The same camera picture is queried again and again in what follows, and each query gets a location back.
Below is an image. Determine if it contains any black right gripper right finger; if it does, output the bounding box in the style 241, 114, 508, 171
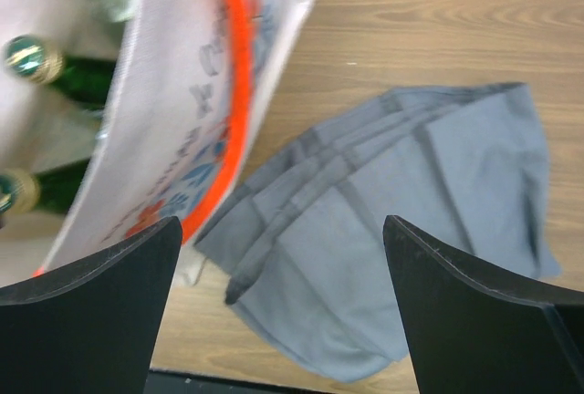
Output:
383, 215, 583, 393

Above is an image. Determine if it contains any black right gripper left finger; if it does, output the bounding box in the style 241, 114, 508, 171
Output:
1, 217, 183, 393

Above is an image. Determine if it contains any green Perrier bottle yellow label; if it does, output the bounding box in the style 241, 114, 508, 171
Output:
1, 159, 90, 215

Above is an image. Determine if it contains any green Perrier bottle red label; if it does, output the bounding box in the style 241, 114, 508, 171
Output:
4, 35, 116, 112

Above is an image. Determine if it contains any beige canvas tote bag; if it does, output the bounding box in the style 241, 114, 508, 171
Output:
1, 0, 314, 286

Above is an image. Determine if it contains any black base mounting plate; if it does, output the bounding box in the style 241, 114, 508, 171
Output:
143, 369, 318, 394

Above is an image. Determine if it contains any grey pleated skirt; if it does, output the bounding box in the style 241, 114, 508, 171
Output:
193, 82, 563, 385

